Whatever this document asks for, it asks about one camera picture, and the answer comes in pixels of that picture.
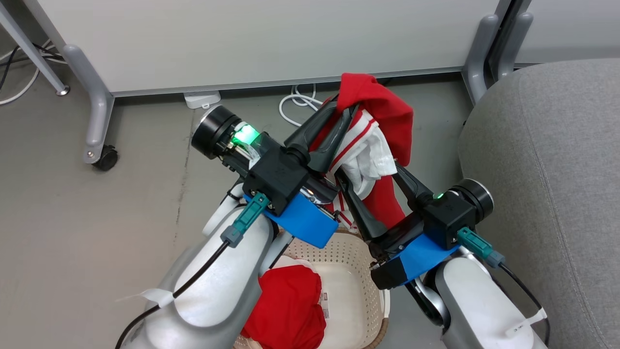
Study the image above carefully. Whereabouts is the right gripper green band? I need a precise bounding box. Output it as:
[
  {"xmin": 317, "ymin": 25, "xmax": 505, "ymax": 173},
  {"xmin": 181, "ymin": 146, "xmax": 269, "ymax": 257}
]
[{"xmin": 334, "ymin": 162, "xmax": 495, "ymax": 258}]

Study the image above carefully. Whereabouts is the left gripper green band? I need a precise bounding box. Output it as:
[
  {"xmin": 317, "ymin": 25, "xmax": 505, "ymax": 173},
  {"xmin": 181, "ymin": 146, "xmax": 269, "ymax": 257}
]
[{"xmin": 191, "ymin": 96, "xmax": 361, "ymax": 175}]

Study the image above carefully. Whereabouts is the red and white garment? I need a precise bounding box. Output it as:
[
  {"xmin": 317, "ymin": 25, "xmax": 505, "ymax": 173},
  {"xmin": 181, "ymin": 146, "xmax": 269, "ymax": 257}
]
[{"xmin": 309, "ymin": 73, "xmax": 416, "ymax": 233}]

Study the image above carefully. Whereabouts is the cream perforated laundry basket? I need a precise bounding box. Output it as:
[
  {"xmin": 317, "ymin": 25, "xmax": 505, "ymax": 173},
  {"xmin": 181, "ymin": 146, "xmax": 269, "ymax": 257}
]
[{"xmin": 232, "ymin": 228, "xmax": 391, "ymax": 349}]

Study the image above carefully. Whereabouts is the large white partition panel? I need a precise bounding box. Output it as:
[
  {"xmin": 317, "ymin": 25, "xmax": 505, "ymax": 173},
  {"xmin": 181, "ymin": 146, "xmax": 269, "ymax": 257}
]
[{"xmin": 22, "ymin": 0, "xmax": 514, "ymax": 97}]

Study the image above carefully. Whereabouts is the white power adapter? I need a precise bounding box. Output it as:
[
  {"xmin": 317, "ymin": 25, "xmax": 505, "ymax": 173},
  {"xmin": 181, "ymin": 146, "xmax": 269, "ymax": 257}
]
[{"xmin": 183, "ymin": 91, "xmax": 222, "ymax": 110}]

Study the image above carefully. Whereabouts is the plain red garment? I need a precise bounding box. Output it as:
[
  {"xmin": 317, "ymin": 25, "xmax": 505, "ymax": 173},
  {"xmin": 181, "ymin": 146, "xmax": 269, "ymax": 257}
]
[{"xmin": 241, "ymin": 264, "xmax": 327, "ymax": 349}]

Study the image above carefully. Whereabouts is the grey fabric sofa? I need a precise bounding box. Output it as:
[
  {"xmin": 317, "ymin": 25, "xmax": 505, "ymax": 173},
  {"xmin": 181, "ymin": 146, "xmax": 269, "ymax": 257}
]
[{"xmin": 458, "ymin": 58, "xmax": 620, "ymax": 349}]

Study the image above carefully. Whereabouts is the grey partition leg with caster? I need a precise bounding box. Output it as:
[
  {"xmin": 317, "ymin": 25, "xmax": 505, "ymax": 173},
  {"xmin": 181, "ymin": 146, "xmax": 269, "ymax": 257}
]
[{"xmin": 62, "ymin": 44, "xmax": 120, "ymax": 172}]

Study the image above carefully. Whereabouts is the small white partition panel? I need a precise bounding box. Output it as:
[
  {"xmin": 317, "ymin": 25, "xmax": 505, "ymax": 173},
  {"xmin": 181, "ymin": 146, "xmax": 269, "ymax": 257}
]
[{"xmin": 513, "ymin": 0, "xmax": 620, "ymax": 66}]

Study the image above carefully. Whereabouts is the thin grey metal table leg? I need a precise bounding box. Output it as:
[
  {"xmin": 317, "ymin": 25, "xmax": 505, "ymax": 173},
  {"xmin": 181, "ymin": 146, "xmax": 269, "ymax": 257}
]
[{"xmin": 0, "ymin": 0, "xmax": 71, "ymax": 96}]

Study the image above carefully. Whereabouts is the coiled white cable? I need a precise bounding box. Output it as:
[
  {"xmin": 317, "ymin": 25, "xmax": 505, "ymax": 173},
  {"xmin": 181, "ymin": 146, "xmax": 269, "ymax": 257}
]
[{"xmin": 279, "ymin": 83, "xmax": 324, "ymax": 128}]

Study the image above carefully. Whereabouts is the blue right camera mount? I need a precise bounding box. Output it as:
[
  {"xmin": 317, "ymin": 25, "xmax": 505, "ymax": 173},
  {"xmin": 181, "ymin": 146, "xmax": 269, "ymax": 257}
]
[{"xmin": 371, "ymin": 233, "xmax": 461, "ymax": 290}]

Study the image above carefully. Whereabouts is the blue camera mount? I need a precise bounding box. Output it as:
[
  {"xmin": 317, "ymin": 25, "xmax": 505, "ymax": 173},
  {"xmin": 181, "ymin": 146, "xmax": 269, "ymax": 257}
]
[
  {"xmin": 245, "ymin": 193, "xmax": 340, "ymax": 249},
  {"xmin": 371, "ymin": 233, "xmax": 461, "ymax": 290}
]

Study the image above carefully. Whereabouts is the blue left camera mount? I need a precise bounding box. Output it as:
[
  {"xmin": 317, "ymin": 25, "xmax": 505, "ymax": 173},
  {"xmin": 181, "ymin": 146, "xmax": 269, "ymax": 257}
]
[{"xmin": 245, "ymin": 193, "xmax": 340, "ymax": 249}]

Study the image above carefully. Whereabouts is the teal right cable connector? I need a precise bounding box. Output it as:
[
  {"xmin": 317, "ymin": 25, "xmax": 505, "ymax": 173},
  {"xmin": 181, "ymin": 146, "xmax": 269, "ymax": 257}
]
[{"xmin": 457, "ymin": 227, "xmax": 506, "ymax": 269}]

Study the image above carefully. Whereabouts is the teal cable connector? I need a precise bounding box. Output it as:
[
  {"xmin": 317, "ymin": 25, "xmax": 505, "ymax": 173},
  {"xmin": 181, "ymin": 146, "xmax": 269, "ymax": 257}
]
[
  {"xmin": 221, "ymin": 192, "xmax": 271, "ymax": 248},
  {"xmin": 457, "ymin": 227, "xmax": 506, "ymax": 269}
]

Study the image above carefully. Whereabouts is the teal left cable connector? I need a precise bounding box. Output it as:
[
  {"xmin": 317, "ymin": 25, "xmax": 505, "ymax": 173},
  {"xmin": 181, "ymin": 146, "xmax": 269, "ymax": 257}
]
[{"xmin": 221, "ymin": 192, "xmax": 271, "ymax": 248}]

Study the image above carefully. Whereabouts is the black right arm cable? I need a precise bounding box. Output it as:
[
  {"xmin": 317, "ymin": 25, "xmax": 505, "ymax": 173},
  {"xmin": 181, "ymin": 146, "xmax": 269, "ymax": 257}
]
[{"xmin": 499, "ymin": 262, "xmax": 551, "ymax": 347}]

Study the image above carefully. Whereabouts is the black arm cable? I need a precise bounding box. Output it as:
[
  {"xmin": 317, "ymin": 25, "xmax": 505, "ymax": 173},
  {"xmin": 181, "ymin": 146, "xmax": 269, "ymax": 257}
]
[
  {"xmin": 115, "ymin": 240, "xmax": 231, "ymax": 349},
  {"xmin": 499, "ymin": 262, "xmax": 551, "ymax": 347}
]

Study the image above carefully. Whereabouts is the white tape tag right cable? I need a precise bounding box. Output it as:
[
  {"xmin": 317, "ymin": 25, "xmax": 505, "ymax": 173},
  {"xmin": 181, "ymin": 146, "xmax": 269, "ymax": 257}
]
[{"xmin": 505, "ymin": 309, "xmax": 548, "ymax": 338}]

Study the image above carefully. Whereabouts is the white tape tag cable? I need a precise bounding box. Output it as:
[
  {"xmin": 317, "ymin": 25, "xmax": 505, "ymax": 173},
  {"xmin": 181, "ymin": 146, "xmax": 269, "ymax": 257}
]
[
  {"xmin": 505, "ymin": 309, "xmax": 548, "ymax": 338},
  {"xmin": 116, "ymin": 287, "xmax": 176, "ymax": 308}
]

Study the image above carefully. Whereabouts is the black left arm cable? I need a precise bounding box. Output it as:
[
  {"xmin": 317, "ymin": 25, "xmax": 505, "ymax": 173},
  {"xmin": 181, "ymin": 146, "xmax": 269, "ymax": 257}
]
[{"xmin": 115, "ymin": 240, "xmax": 231, "ymax": 349}]

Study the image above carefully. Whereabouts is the white tape tag left cable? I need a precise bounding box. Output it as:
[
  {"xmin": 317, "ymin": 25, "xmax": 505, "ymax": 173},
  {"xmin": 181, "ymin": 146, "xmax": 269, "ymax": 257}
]
[{"xmin": 116, "ymin": 287, "xmax": 176, "ymax": 308}]

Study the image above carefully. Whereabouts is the white floor cable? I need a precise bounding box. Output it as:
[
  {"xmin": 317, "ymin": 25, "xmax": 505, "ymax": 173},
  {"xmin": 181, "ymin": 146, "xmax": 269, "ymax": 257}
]
[{"xmin": 0, "ymin": 39, "xmax": 55, "ymax": 105}]

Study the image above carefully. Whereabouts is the black floor cable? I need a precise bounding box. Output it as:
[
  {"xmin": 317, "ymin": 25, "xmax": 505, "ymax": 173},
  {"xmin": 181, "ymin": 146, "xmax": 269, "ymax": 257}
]
[{"xmin": 0, "ymin": 44, "xmax": 66, "ymax": 93}]

